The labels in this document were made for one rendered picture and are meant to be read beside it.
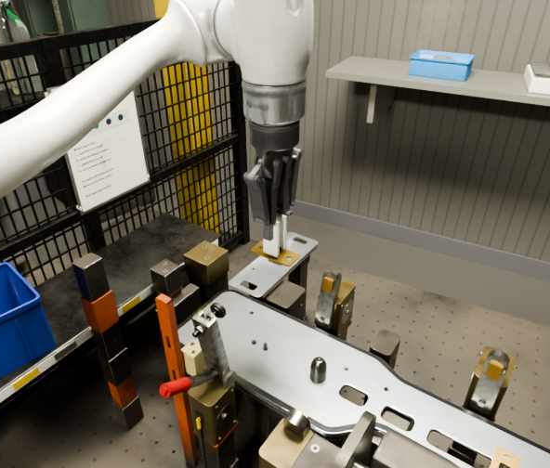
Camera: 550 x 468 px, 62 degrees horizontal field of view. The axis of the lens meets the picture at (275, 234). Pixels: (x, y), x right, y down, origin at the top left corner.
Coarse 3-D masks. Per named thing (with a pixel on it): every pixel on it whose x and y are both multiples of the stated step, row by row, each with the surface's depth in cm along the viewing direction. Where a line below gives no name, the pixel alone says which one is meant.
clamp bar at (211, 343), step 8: (216, 304) 74; (200, 312) 73; (216, 312) 74; (224, 312) 74; (192, 320) 73; (200, 320) 72; (208, 320) 72; (216, 320) 72; (200, 328) 72; (208, 328) 71; (216, 328) 73; (200, 336) 75; (208, 336) 73; (216, 336) 74; (200, 344) 77; (208, 344) 75; (216, 344) 75; (208, 352) 77; (216, 352) 75; (224, 352) 78; (208, 360) 79; (216, 360) 77; (224, 360) 78; (208, 368) 81; (216, 368) 79; (224, 368) 79; (224, 376) 80
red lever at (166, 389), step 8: (192, 376) 76; (200, 376) 77; (208, 376) 78; (216, 376) 80; (168, 384) 69; (176, 384) 71; (184, 384) 72; (192, 384) 74; (200, 384) 76; (160, 392) 69; (168, 392) 69; (176, 392) 70
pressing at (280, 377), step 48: (192, 336) 98; (240, 336) 98; (288, 336) 98; (240, 384) 87; (288, 384) 88; (336, 384) 88; (384, 384) 88; (336, 432) 79; (384, 432) 79; (480, 432) 79
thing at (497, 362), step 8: (496, 352) 81; (488, 360) 81; (496, 360) 80; (504, 360) 80; (488, 368) 81; (496, 368) 80; (504, 368) 80; (480, 376) 83; (488, 376) 81; (496, 376) 80; (480, 384) 83; (488, 384) 82; (496, 384) 82; (480, 392) 84; (488, 392) 83; (496, 392) 82; (472, 400) 85; (480, 400) 84; (488, 400) 83; (480, 408) 84; (488, 408) 84
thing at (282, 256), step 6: (258, 246) 82; (252, 252) 81; (258, 252) 80; (282, 252) 80; (288, 252) 80; (270, 258) 79; (276, 258) 79; (282, 258) 79; (294, 258) 79; (282, 264) 78; (288, 264) 77
